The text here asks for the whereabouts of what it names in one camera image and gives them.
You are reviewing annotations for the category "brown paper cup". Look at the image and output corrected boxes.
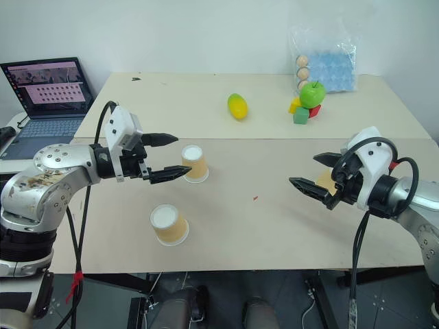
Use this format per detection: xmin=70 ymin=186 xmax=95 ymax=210
xmin=149 ymin=204 xmax=191 ymax=247
xmin=180 ymin=144 xmax=211 ymax=184
xmin=316 ymin=167 xmax=339 ymax=197

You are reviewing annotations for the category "green toy cube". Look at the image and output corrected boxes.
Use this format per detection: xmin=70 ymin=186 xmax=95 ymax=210
xmin=292 ymin=106 xmax=310 ymax=125

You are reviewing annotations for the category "blue patterned pack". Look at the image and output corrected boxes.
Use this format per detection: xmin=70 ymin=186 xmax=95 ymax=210
xmin=305 ymin=50 xmax=356 ymax=94

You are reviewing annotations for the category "grey open laptop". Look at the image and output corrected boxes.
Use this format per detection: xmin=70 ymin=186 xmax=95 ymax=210
xmin=0 ymin=56 xmax=95 ymax=162

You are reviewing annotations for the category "black handheld device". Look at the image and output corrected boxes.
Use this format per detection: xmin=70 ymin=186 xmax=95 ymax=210
xmin=0 ymin=126 xmax=17 ymax=147

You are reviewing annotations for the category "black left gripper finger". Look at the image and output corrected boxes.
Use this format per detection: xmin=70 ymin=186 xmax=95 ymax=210
xmin=149 ymin=164 xmax=193 ymax=185
xmin=141 ymin=132 xmax=180 ymax=149

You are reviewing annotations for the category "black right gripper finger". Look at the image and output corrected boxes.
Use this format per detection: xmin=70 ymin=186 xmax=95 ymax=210
xmin=312 ymin=152 xmax=344 ymax=169
xmin=288 ymin=176 xmax=339 ymax=210

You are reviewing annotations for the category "dark rounded shape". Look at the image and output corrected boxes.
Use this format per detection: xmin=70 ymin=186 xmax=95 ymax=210
xmin=150 ymin=285 xmax=211 ymax=329
xmin=241 ymin=295 xmax=279 ymax=329

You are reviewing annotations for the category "thin white cable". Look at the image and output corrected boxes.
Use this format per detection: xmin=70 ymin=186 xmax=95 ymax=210
xmin=300 ymin=280 xmax=317 ymax=329

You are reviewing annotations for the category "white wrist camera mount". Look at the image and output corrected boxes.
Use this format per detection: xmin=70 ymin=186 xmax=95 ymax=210
xmin=104 ymin=105 xmax=144 ymax=183
xmin=341 ymin=126 xmax=401 ymax=212

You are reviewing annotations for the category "black metal table leg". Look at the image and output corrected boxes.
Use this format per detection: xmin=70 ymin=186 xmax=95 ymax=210
xmin=304 ymin=268 xmax=427 ymax=329
xmin=81 ymin=271 xmax=163 ymax=329

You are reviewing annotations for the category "clear plastic bag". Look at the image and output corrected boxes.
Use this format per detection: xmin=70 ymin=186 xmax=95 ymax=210
xmin=287 ymin=19 xmax=359 ymax=95

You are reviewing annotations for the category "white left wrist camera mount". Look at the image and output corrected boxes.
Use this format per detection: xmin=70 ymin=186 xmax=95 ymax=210
xmin=104 ymin=105 xmax=144 ymax=183

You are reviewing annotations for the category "yellow green toy mango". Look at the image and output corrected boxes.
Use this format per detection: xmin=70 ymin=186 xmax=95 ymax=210
xmin=226 ymin=93 xmax=249 ymax=121

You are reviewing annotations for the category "thin black laptop cable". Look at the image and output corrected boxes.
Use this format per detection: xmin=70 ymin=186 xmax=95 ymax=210
xmin=14 ymin=112 xmax=31 ymax=132

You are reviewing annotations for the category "green toy apple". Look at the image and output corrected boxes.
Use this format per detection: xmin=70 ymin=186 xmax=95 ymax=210
xmin=299 ymin=80 xmax=327 ymax=108

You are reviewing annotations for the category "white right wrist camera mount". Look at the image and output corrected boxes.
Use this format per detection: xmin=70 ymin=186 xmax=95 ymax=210
xmin=341 ymin=126 xmax=401 ymax=212

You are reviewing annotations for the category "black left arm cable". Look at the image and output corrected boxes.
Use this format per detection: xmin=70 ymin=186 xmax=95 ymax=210
xmin=60 ymin=100 xmax=119 ymax=329

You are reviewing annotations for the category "red cable tie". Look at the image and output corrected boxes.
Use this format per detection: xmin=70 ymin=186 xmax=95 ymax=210
xmin=65 ymin=270 xmax=85 ymax=304

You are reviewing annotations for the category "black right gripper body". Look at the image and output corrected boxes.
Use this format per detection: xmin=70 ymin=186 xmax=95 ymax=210
xmin=327 ymin=160 xmax=365 ymax=210

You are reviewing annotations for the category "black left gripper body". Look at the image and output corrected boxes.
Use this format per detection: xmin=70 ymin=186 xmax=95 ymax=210
xmin=119 ymin=141 xmax=152 ymax=181

